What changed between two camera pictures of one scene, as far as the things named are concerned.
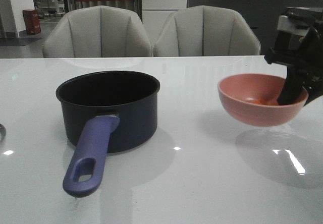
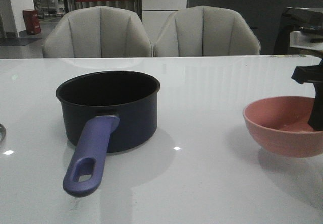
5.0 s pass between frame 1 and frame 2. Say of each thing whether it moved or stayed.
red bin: stayed
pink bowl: moved
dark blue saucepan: stayed
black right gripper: moved
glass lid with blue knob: stayed
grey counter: stayed
